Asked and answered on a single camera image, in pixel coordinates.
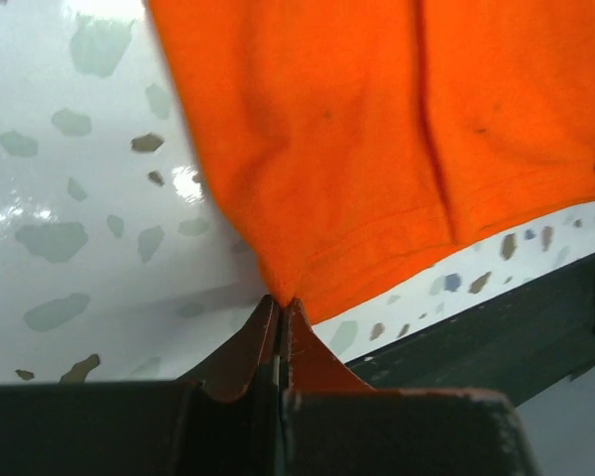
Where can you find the orange t shirt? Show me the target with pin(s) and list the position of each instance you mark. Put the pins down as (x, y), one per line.
(354, 144)

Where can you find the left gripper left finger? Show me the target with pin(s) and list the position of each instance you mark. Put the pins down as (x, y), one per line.
(229, 371)

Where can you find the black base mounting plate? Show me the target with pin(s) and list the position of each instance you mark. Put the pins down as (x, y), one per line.
(518, 343)

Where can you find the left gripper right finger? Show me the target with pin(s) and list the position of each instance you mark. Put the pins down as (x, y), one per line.
(311, 366)

